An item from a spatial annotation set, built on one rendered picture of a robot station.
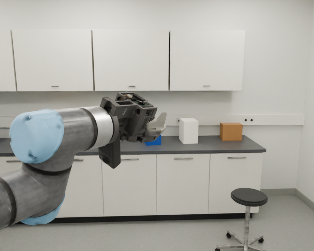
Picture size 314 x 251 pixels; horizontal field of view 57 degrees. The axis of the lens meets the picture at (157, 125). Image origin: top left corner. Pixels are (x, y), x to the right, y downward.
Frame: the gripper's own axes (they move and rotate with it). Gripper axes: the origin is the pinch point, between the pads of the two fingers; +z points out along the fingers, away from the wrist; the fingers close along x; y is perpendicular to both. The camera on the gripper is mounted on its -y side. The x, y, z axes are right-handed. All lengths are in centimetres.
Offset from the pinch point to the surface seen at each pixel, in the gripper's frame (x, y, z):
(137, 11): 216, 10, 246
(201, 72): 111, -25, 266
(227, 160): 32, -99, 259
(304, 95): 9, -7, 385
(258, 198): -19, -95, 210
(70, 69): 224, -76, 175
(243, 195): -7, -101, 209
